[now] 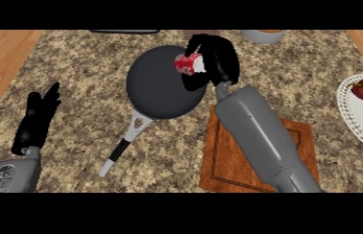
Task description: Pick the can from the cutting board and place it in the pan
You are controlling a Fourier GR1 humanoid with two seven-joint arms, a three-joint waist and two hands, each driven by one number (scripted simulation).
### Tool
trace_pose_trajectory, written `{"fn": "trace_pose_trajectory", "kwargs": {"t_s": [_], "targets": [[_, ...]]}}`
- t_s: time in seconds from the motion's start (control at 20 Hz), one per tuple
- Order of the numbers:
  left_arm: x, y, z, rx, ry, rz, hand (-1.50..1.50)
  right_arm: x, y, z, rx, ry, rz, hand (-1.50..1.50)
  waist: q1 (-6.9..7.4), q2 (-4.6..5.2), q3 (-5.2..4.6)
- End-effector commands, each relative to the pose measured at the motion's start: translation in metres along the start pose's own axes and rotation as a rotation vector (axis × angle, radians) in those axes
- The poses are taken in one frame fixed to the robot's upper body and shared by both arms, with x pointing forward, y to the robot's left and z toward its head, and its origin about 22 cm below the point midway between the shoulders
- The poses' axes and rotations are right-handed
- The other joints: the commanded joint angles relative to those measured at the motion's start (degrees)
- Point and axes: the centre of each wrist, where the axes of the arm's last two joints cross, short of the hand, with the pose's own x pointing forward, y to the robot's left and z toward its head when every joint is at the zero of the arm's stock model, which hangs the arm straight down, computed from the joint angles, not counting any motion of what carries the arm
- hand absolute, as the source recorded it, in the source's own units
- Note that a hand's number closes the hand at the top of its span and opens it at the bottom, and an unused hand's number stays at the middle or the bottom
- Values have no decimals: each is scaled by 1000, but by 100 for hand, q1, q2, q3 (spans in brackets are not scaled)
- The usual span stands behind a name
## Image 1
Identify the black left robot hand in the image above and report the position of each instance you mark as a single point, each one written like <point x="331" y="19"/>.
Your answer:
<point x="38" y="118"/>

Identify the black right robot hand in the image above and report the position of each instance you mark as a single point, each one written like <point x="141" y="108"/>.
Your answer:
<point x="222" y="57"/>

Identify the red and white can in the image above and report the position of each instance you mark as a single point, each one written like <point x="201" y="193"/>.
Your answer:
<point x="188" y="64"/>

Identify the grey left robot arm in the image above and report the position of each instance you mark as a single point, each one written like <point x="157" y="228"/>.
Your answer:
<point x="18" y="174"/>

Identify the dark grey frying pan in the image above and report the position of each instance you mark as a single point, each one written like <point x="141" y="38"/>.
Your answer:
<point x="161" y="84"/>

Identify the brown wooden cutting board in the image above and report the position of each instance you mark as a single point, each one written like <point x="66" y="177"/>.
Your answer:
<point x="226" y="161"/>

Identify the brown wooden block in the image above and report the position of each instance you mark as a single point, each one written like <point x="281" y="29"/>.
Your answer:
<point x="201" y="32"/>

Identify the grey round pot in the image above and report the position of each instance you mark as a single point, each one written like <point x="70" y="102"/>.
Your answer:
<point x="262" y="35"/>

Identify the red fruit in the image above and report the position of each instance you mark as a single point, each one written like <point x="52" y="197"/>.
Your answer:
<point x="358" y="89"/>

